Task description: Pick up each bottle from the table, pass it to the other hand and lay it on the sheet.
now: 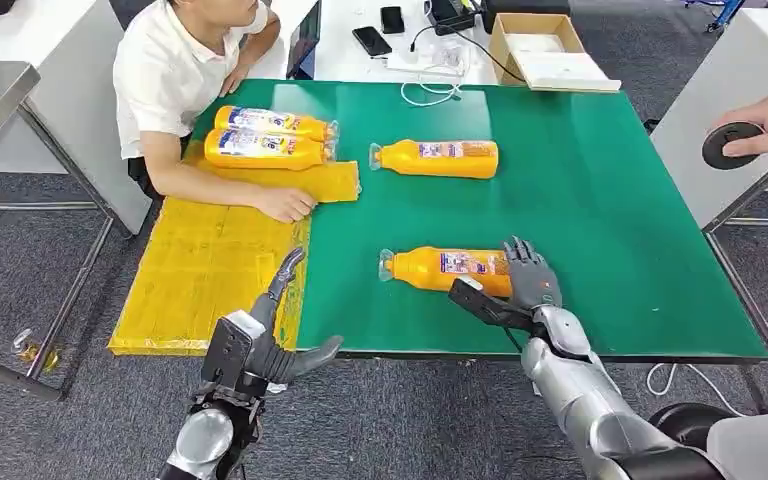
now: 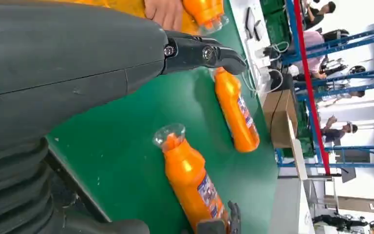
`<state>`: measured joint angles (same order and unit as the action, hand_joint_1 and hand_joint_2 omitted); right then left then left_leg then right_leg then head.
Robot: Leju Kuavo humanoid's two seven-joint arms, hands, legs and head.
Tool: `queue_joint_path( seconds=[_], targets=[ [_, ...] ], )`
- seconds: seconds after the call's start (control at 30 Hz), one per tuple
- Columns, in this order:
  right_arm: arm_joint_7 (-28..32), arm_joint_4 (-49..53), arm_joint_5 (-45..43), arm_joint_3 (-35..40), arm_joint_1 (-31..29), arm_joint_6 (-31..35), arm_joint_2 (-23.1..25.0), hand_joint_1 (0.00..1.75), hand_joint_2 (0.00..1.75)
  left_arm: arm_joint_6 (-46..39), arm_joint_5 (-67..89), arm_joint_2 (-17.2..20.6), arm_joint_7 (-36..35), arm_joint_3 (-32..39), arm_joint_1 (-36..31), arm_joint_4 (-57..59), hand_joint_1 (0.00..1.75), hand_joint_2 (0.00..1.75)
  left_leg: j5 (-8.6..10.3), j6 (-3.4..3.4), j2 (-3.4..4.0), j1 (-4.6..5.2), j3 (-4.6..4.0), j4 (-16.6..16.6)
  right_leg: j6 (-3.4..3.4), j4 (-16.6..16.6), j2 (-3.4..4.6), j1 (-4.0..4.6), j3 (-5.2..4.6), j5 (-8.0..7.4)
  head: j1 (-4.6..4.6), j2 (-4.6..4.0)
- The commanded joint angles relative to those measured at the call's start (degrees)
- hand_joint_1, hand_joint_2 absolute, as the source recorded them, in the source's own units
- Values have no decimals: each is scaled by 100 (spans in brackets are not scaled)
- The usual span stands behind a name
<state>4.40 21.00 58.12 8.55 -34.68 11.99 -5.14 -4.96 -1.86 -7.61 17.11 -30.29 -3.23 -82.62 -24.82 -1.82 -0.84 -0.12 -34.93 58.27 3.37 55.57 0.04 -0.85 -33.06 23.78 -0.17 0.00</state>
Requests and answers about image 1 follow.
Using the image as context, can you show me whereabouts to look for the white flat board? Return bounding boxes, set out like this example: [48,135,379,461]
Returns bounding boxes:
[523,51,622,93]

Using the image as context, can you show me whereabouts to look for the dark tablet screen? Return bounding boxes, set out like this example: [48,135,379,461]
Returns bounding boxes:
[285,0,323,81]

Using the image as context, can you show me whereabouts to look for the large black smartphone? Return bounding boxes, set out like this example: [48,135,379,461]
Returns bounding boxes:
[352,25,393,58]

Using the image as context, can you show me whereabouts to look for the white table with steel frame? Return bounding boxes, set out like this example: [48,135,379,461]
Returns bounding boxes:
[650,7,768,412]

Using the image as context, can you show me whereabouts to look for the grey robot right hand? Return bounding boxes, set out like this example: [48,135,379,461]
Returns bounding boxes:
[503,236,564,311]

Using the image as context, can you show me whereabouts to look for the white cable loop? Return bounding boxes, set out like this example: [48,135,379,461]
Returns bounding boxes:
[400,66,463,109]

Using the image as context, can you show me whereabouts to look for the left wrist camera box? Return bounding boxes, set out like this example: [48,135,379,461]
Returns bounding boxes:
[199,309,267,393]

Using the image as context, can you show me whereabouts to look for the person's left hand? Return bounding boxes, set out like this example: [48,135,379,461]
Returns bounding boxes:
[219,64,249,99]

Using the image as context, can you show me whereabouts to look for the brown cardboard box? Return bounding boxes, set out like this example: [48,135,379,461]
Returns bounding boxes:
[487,13,591,89]

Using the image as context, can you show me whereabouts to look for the person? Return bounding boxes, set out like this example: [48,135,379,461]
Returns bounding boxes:
[112,0,319,225]

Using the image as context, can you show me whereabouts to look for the grey robot body shell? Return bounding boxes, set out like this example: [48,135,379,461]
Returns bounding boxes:
[707,409,768,480]

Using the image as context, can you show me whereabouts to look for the clear bottle on floor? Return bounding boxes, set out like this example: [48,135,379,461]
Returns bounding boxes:
[11,327,62,374]

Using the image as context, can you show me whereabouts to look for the white floor cable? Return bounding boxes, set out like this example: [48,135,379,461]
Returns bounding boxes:
[645,362,768,419]

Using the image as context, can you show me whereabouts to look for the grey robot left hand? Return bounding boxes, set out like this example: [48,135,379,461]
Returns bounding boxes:
[248,247,346,386]

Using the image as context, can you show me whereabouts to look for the black charger device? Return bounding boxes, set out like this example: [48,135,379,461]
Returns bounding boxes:
[426,0,478,36]

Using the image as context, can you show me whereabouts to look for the blue object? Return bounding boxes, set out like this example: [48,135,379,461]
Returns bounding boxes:
[685,0,746,33]

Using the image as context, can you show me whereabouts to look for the yellow plastic sheet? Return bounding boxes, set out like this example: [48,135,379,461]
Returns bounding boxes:
[106,142,362,358]

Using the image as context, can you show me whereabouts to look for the white power strip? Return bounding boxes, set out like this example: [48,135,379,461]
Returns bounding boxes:
[387,49,468,76]

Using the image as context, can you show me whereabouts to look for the orange drink bottle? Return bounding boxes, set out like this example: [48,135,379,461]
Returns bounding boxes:
[368,139,500,181]
[377,245,514,299]
[203,127,336,172]
[213,105,340,144]

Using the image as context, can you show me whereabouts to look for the black round disc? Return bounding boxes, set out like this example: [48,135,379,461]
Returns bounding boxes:
[701,121,766,172]

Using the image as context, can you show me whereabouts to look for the black cable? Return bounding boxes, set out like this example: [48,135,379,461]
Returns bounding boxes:
[410,25,528,84]

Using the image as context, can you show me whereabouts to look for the small black smartphone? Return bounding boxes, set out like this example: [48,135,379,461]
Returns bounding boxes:
[379,5,406,35]

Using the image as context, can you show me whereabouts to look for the person's right hand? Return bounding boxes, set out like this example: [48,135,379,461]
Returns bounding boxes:
[254,186,319,225]

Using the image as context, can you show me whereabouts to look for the white side table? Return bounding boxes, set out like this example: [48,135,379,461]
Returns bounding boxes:
[0,0,153,236]

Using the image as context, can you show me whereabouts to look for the green table mat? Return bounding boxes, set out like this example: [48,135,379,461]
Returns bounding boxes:
[191,79,768,362]

